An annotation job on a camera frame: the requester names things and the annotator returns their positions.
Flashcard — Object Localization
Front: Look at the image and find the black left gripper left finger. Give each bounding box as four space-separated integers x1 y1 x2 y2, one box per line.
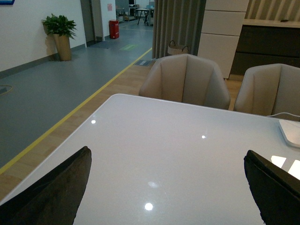
0 146 92 225

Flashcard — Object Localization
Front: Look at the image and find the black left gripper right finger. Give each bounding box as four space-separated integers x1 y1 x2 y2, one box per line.
244 150 300 225

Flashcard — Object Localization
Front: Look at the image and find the white flat device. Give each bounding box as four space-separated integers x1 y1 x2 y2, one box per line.
279 120 300 148

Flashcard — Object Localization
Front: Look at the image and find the beige chair right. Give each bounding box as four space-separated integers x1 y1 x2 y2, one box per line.
233 63 300 121

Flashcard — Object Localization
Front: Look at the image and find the beige chair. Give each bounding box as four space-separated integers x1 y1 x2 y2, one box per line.
233 63 300 121
139 54 231 110

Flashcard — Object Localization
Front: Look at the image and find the beige chair left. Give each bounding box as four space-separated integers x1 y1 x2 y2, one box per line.
139 54 231 110

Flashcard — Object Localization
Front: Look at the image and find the dark sideboard with counter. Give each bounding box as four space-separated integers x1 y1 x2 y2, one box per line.
230 19 300 75

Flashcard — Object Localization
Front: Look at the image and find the tan tall planter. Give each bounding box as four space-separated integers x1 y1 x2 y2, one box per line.
53 34 72 61

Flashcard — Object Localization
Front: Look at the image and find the green potted plant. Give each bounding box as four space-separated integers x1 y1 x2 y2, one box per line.
42 14 76 39

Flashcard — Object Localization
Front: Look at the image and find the white drawer cabinet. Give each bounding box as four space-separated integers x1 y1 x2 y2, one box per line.
198 0 249 79

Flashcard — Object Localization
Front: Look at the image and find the red cylindrical bin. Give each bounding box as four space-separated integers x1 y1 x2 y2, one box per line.
109 20 120 39

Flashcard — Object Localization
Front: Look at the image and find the gray curtain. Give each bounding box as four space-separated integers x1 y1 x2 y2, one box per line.
152 0 206 59

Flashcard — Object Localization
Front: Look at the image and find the pink door notice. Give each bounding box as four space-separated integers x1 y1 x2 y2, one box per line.
107 3 113 12

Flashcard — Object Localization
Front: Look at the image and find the distant desk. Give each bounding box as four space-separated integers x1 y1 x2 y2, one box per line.
135 7 154 26

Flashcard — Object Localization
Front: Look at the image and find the white cable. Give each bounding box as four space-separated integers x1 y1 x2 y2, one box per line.
266 112 300 117

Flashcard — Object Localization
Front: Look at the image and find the woven basket with handles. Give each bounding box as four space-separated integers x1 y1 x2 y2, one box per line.
167 40 189 55

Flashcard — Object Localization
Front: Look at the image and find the blue wall sign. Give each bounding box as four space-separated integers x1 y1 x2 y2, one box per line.
0 0 15 5

